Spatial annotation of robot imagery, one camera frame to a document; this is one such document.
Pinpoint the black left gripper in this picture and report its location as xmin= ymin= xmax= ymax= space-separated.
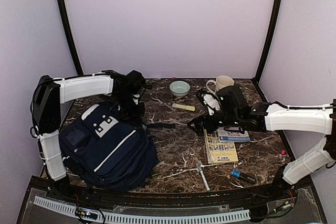
xmin=113 ymin=92 xmax=145 ymax=126

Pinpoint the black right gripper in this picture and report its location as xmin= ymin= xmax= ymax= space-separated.
xmin=187 ymin=109 xmax=240 ymax=137

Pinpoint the yellow paperback book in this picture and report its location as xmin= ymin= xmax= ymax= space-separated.
xmin=204 ymin=130 xmax=238 ymax=164

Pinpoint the navy blue student backpack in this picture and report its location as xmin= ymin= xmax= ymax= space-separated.
xmin=59 ymin=102 xmax=159 ymax=192

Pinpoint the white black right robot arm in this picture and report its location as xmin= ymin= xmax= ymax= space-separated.
xmin=187 ymin=102 xmax=335 ymax=200

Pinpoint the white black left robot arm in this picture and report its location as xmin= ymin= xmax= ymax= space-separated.
xmin=30 ymin=70 xmax=152 ymax=181

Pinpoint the pale yellow highlighter marker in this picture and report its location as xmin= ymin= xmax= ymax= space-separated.
xmin=172 ymin=103 xmax=195 ymax=112

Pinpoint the dog cover picture book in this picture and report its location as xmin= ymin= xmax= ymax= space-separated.
xmin=217 ymin=127 xmax=250 ymax=142

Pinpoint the white pen with green tip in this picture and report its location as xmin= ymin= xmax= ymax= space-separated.
xmin=196 ymin=159 xmax=211 ymax=193

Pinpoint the light green ceramic bowl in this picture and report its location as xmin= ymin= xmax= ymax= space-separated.
xmin=169 ymin=81 xmax=191 ymax=98

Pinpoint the cream ceramic mug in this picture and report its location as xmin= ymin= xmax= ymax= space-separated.
xmin=206 ymin=76 xmax=235 ymax=95

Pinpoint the black marker with blue cap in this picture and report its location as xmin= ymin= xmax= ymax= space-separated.
xmin=231 ymin=169 xmax=256 ymax=184

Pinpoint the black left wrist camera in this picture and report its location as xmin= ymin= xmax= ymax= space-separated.
xmin=125 ymin=70 xmax=146 ymax=92

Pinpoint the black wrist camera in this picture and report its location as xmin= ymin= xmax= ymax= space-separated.
xmin=216 ymin=86 xmax=248 ymax=112
xmin=125 ymin=70 xmax=146 ymax=92

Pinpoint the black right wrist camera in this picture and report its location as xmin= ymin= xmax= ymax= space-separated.
xmin=216 ymin=86 xmax=248 ymax=112

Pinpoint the black left frame post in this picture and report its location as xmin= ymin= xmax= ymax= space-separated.
xmin=57 ymin=0 xmax=83 ymax=75

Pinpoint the black frame post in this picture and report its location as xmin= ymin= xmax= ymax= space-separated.
xmin=57 ymin=0 xmax=83 ymax=75
xmin=252 ymin=0 xmax=281 ymax=86

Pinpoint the black front rail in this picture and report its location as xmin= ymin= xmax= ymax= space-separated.
xmin=26 ymin=174 xmax=316 ymax=209

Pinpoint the white slotted cable duct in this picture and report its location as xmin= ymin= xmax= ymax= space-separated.
xmin=33 ymin=196 xmax=251 ymax=223

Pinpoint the black right frame post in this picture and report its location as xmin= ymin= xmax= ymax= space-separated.
xmin=252 ymin=0 xmax=281 ymax=86

